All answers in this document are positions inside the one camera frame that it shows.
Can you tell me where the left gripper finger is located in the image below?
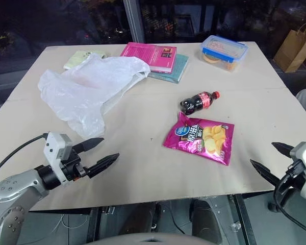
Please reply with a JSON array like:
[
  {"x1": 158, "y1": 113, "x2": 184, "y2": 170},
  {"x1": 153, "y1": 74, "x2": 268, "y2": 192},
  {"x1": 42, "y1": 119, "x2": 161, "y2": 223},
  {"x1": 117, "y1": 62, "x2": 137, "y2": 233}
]
[
  {"x1": 72, "y1": 137, "x2": 105, "y2": 155},
  {"x1": 86, "y1": 153, "x2": 120, "y2": 179}
]

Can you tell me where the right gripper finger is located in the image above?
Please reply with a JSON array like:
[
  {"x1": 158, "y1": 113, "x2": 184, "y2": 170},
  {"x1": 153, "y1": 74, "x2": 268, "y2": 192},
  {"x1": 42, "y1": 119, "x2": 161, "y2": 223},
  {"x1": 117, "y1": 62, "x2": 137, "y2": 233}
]
[
  {"x1": 271, "y1": 142, "x2": 294, "y2": 157},
  {"x1": 249, "y1": 159, "x2": 282, "y2": 190}
]

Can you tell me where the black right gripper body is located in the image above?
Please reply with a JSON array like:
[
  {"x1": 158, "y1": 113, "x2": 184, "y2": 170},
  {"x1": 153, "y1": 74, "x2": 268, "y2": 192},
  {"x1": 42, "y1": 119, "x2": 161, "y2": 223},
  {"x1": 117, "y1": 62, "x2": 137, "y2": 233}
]
[{"x1": 276, "y1": 176, "x2": 306, "y2": 213}]

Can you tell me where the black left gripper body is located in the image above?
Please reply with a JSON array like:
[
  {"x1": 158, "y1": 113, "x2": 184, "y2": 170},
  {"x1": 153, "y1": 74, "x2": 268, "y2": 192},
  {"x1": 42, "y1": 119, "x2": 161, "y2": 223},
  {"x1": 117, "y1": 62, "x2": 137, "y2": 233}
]
[{"x1": 62, "y1": 150, "x2": 90, "y2": 182}]

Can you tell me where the white translucent plastic bag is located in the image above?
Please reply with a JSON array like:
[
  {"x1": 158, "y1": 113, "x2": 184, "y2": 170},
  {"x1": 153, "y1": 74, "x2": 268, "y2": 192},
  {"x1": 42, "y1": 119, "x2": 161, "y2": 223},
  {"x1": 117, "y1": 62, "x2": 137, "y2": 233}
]
[{"x1": 37, "y1": 53, "x2": 151, "y2": 137}]

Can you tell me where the pink potato chips bag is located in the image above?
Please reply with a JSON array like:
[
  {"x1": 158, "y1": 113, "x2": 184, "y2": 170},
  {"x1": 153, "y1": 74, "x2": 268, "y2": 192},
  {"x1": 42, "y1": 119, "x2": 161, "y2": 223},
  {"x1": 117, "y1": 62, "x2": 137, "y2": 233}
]
[{"x1": 163, "y1": 110, "x2": 235, "y2": 166}]

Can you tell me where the pale green paper packet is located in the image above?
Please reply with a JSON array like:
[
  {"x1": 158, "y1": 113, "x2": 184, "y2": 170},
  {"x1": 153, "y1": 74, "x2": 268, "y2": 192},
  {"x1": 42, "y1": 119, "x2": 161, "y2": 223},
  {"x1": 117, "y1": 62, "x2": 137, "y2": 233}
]
[{"x1": 63, "y1": 50, "x2": 105, "y2": 70}]

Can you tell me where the grey rounded robot torso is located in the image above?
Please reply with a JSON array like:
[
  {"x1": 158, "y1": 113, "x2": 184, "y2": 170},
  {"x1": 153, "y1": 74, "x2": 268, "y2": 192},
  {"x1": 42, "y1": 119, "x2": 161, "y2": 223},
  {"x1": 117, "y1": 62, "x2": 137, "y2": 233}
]
[{"x1": 98, "y1": 230, "x2": 221, "y2": 245}]

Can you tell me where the small cola bottle red cap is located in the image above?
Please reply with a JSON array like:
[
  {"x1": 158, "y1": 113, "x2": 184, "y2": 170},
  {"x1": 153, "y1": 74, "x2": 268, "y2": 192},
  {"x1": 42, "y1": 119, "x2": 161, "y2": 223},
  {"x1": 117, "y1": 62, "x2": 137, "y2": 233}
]
[{"x1": 178, "y1": 90, "x2": 221, "y2": 112}]

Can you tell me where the brown paper shopping bag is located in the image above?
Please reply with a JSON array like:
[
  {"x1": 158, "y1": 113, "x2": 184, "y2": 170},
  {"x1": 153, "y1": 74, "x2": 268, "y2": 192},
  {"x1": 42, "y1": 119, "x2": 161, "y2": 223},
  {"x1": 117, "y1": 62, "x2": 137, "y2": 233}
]
[{"x1": 273, "y1": 22, "x2": 306, "y2": 74}]

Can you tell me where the pink paperback book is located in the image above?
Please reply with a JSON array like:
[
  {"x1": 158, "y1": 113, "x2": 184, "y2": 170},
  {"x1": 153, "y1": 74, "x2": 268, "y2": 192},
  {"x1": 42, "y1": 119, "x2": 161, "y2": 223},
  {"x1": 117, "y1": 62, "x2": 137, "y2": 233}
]
[{"x1": 120, "y1": 42, "x2": 178, "y2": 74}]

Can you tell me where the clear food box blue lid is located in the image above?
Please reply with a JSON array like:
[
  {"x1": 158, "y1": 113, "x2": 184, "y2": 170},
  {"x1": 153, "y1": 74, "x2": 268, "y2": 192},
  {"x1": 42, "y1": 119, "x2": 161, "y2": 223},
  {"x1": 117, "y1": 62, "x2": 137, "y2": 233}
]
[{"x1": 199, "y1": 35, "x2": 249, "y2": 73}]

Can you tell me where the teal notebook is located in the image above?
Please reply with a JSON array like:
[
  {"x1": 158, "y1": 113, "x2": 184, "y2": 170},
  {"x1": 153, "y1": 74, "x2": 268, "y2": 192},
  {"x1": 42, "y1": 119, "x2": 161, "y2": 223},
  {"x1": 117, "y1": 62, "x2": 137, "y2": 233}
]
[{"x1": 148, "y1": 53, "x2": 190, "y2": 84}]

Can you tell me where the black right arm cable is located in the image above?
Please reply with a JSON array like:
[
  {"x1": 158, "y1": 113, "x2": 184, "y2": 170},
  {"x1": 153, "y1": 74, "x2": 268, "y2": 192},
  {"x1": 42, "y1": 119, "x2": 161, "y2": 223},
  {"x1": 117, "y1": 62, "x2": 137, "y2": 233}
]
[{"x1": 273, "y1": 159, "x2": 304, "y2": 213}]

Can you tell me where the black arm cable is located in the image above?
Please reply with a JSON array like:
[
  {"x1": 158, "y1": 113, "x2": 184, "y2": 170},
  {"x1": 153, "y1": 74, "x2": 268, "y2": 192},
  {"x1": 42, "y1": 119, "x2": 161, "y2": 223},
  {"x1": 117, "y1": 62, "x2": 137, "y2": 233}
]
[
  {"x1": 0, "y1": 133, "x2": 49, "y2": 179},
  {"x1": 273, "y1": 159, "x2": 304, "y2": 213}
]

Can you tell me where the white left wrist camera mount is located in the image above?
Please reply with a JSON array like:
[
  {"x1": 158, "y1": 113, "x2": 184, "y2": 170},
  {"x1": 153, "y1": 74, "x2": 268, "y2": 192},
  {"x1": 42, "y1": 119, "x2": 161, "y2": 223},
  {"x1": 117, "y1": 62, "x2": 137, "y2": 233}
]
[{"x1": 42, "y1": 132, "x2": 73, "y2": 186}]

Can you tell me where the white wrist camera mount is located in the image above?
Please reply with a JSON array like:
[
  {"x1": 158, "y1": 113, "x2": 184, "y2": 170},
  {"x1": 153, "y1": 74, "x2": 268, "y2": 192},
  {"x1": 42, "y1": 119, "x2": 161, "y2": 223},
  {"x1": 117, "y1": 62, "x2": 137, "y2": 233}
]
[
  {"x1": 289, "y1": 140, "x2": 306, "y2": 200},
  {"x1": 42, "y1": 132, "x2": 73, "y2": 186}
]

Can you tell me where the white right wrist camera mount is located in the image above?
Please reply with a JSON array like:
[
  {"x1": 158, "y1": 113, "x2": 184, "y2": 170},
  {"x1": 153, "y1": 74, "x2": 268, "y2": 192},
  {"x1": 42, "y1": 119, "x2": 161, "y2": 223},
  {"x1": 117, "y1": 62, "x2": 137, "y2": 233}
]
[{"x1": 289, "y1": 140, "x2": 306, "y2": 200}]

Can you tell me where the black table frame leg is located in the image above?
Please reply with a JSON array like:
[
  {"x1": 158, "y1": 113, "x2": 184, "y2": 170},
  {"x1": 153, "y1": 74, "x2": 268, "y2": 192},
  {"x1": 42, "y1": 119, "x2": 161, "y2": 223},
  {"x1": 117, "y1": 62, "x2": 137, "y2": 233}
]
[
  {"x1": 86, "y1": 208, "x2": 103, "y2": 245},
  {"x1": 228, "y1": 193, "x2": 257, "y2": 245}
]

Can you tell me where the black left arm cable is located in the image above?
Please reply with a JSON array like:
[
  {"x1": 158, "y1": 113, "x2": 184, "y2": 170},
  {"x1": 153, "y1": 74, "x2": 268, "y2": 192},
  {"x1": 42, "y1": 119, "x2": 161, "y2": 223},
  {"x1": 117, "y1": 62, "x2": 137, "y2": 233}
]
[{"x1": 0, "y1": 133, "x2": 49, "y2": 179}]

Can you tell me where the thin white wire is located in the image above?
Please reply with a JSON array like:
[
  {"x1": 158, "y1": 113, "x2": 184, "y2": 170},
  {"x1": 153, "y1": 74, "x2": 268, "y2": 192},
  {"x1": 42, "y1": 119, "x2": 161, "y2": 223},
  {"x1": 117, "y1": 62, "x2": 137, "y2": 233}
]
[{"x1": 52, "y1": 213, "x2": 92, "y2": 238}]

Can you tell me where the grey window frame post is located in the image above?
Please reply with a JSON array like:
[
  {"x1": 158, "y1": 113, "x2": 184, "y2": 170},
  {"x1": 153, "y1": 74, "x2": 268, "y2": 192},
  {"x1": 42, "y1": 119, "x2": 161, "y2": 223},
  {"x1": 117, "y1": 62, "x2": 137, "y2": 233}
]
[{"x1": 122, "y1": 0, "x2": 146, "y2": 43}]

